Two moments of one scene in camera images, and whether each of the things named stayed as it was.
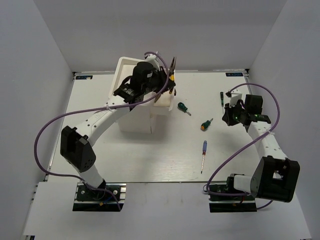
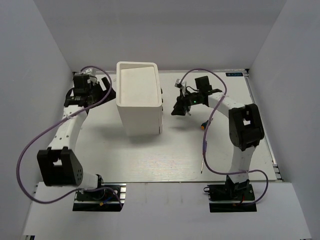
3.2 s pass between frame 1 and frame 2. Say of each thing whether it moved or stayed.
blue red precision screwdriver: stayed
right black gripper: moved
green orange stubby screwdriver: stayed
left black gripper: moved
